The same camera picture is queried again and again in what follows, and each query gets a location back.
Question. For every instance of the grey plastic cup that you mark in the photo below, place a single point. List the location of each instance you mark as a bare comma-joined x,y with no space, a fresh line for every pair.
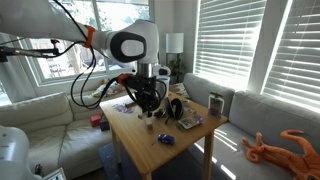
162,86

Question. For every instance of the black camera on stand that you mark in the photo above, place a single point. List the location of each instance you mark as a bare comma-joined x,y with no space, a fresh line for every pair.
38,53

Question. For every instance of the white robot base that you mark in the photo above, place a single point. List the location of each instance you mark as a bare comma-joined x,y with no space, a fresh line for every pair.
14,149

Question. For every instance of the white floor lamp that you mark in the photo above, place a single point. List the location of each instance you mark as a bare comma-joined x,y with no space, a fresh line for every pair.
174,47

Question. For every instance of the small wooden block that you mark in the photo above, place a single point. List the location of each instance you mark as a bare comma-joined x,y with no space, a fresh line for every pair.
140,117

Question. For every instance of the white leather sofa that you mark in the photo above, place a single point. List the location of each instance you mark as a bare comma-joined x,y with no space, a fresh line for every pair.
59,132

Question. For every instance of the colourful card pack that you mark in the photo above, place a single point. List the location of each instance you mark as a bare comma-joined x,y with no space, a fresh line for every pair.
190,122

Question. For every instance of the wooden table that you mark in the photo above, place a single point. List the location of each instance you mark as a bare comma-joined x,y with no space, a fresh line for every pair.
152,142

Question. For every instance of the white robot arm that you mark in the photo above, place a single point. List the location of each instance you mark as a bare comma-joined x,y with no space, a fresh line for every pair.
137,42

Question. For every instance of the wooden block on table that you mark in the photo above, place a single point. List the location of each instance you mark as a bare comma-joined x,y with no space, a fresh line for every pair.
148,123

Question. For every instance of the orange plush octopus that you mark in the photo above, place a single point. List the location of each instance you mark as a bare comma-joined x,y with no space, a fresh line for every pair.
306,167

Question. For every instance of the red cube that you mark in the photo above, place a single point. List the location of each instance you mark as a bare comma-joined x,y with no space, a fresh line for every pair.
95,120

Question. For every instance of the blue toy car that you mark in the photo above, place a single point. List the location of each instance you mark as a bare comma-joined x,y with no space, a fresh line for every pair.
167,139

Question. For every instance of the black headphones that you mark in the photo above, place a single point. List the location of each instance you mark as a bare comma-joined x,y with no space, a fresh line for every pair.
174,108

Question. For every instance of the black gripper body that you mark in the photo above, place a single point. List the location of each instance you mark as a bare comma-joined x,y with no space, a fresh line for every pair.
143,92

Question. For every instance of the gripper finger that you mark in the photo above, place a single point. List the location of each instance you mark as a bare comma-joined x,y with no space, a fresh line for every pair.
150,114
144,114

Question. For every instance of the grey sofa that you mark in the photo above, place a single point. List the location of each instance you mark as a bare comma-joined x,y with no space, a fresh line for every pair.
250,113

